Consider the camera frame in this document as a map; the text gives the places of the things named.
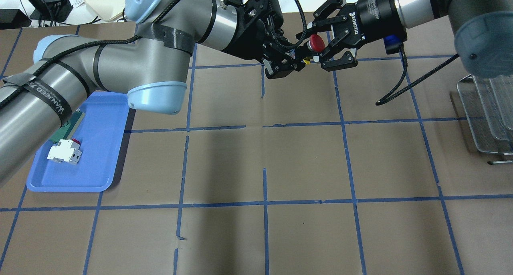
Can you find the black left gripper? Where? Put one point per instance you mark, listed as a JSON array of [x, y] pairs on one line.
[[245, 46]]

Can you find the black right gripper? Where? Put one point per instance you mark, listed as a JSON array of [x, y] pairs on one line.
[[372, 15]]

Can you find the red emergency stop button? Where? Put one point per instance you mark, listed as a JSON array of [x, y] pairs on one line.
[[312, 48]]

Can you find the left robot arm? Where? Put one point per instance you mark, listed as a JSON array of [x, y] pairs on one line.
[[151, 67]]

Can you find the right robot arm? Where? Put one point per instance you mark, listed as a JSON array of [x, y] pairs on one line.
[[482, 28]]

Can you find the beige plastic tray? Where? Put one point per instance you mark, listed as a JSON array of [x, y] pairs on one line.
[[107, 10]]

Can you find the blue plastic tray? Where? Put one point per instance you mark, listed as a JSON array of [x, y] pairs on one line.
[[100, 134]]

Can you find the green terminal block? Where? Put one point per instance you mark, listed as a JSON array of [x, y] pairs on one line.
[[67, 130]]

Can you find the white circuit breaker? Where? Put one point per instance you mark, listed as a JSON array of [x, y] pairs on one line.
[[65, 151]]

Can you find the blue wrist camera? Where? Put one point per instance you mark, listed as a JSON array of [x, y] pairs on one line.
[[393, 44]]

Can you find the metal wire shelf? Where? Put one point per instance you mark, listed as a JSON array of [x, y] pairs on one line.
[[487, 104]]

